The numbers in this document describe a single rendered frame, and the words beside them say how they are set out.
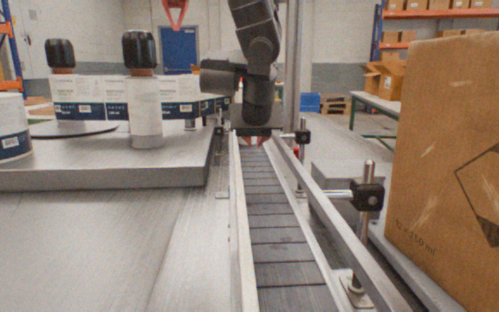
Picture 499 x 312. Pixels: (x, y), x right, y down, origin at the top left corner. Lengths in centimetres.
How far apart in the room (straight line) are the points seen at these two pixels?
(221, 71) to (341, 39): 813
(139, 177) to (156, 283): 34
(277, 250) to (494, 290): 21
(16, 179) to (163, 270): 47
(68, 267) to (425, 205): 46
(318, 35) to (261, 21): 810
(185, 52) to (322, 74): 371
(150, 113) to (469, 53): 69
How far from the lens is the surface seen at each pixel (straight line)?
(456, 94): 38
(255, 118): 57
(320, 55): 854
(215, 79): 52
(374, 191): 35
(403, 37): 813
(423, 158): 42
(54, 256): 54
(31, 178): 81
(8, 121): 90
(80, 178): 77
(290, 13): 98
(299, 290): 33
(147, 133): 86
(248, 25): 47
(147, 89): 85
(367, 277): 23
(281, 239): 41
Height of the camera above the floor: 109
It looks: 16 degrees down
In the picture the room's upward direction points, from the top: straight up
